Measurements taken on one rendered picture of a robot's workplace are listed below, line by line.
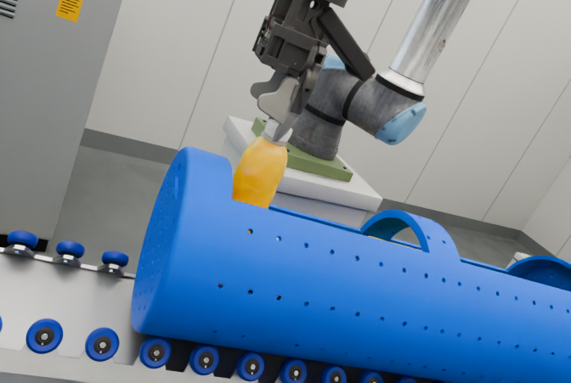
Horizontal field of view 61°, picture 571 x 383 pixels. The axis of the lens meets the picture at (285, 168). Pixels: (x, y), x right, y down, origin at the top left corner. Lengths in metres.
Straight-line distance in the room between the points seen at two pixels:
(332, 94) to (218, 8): 2.39
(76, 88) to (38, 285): 1.34
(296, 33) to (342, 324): 0.41
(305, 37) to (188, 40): 2.82
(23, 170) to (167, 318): 1.67
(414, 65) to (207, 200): 0.58
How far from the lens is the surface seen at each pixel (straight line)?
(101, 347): 0.76
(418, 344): 0.84
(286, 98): 0.67
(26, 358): 0.78
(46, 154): 2.25
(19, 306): 0.85
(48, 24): 2.07
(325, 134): 1.14
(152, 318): 0.69
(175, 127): 3.63
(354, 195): 1.14
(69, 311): 0.86
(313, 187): 1.07
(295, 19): 0.66
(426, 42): 1.07
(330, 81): 1.12
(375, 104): 1.08
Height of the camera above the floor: 1.49
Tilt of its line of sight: 19 degrees down
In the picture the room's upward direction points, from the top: 24 degrees clockwise
